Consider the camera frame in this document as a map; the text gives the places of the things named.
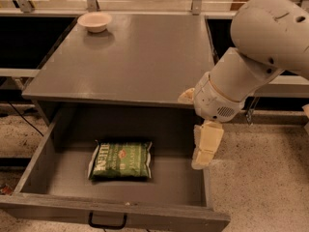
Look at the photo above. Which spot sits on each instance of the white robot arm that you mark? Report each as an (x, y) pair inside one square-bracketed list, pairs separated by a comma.
[(269, 37)]

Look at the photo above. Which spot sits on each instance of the green jalapeno chip bag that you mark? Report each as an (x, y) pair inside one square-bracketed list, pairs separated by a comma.
[(120, 160)]

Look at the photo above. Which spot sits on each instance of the grey cabinet counter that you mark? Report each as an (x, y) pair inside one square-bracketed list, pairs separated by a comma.
[(125, 82)]

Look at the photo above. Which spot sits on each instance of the beige ceramic bowl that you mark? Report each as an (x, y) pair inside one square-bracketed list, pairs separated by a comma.
[(95, 22)]

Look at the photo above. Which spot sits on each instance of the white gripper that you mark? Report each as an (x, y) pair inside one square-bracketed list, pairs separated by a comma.
[(212, 101)]

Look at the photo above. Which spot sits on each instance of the grey open top drawer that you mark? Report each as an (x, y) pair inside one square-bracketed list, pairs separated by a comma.
[(56, 186)]

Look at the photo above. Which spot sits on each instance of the black drawer handle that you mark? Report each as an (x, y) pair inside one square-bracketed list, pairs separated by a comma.
[(107, 222)]

